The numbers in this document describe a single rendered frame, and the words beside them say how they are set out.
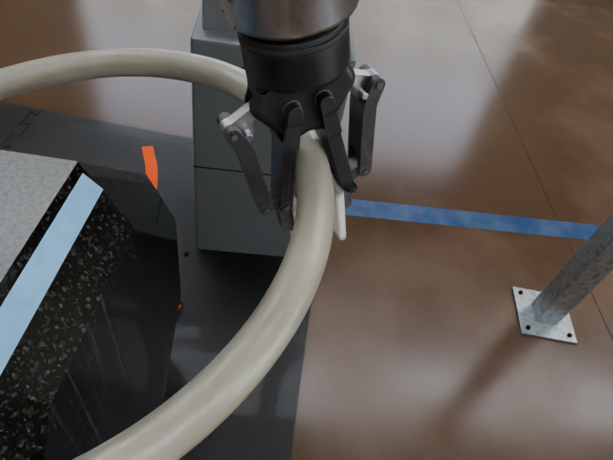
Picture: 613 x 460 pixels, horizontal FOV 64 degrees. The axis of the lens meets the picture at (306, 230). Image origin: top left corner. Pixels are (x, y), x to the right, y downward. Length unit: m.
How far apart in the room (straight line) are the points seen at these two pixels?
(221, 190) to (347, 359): 0.66
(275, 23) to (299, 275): 0.15
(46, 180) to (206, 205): 0.87
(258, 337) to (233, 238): 1.42
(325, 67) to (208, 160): 1.16
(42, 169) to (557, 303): 1.59
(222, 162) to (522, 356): 1.17
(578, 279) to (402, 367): 0.62
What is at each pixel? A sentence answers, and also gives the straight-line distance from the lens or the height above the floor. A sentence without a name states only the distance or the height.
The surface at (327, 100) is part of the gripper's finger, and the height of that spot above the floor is 1.20.
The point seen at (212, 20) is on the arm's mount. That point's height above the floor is 0.82.
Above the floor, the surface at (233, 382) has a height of 1.13.
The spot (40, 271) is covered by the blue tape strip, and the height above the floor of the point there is 0.85.
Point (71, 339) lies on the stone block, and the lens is 0.72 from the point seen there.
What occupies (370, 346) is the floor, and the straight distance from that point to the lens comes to 1.65.
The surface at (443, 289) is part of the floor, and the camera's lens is 1.88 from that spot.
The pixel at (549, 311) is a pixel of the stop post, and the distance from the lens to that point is 1.92.
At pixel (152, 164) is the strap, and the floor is 0.02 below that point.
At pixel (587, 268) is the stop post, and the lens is 1.75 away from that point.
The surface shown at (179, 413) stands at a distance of 0.29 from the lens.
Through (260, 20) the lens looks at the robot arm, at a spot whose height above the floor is 1.26.
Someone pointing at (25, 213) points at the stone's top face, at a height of 0.87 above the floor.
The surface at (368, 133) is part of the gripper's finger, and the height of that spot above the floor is 1.15.
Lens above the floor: 1.40
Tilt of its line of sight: 48 degrees down
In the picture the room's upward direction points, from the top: 13 degrees clockwise
